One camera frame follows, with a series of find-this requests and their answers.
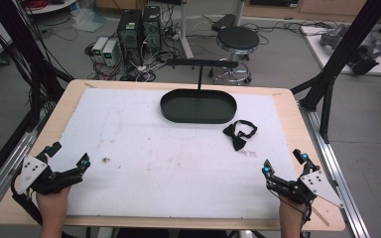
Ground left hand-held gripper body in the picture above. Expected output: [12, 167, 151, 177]
[15, 155, 84, 196]

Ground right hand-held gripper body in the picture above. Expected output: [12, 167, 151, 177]
[266, 170, 345, 209]

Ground black bow tie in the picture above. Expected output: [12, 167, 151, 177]
[222, 119, 258, 153]

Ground black stand with oval tray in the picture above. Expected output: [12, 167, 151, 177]
[160, 59, 239, 125]

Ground person's right hand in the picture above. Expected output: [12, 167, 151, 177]
[278, 194, 308, 238]

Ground person's left hand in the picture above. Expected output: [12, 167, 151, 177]
[35, 185, 72, 238]

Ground white table mat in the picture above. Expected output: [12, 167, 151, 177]
[48, 86, 300, 220]

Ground white power supply unit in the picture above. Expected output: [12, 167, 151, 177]
[91, 36, 109, 64]
[101, 40, 120, 67]

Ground white floor board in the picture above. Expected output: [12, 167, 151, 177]
[300, 25, 381, 77]

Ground grey machine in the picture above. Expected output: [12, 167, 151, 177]
[319, 24, 381, 76]

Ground black round stool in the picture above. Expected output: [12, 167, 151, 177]
[210, 25, 261, 86]

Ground clear plastic bag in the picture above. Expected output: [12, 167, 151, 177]
[70, 7, 108, 33]

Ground black computer tower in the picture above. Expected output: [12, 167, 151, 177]
[141, 5, 163, 55]
[116, 9, 144, 66]

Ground white round table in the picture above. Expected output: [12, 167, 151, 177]
[22, 0, 79, 15]

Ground black flat device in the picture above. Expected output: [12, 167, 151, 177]
[210, 13, 238, 33]

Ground white desk leg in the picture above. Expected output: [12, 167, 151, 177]
[178, 0, 195, 60]

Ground aluminium rail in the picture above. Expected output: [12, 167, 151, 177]
[298, 101, 372, 238]
[0, 108, 53, 216]

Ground black metal frame post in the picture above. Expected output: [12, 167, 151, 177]
[0, 0, 74, 134]
[290, 0, 381, 144]

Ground tangle of floor cables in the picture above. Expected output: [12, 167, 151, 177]
[84, 42, 181, 83]

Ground black floor cables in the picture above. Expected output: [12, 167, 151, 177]
[243, 19, 339, 38]

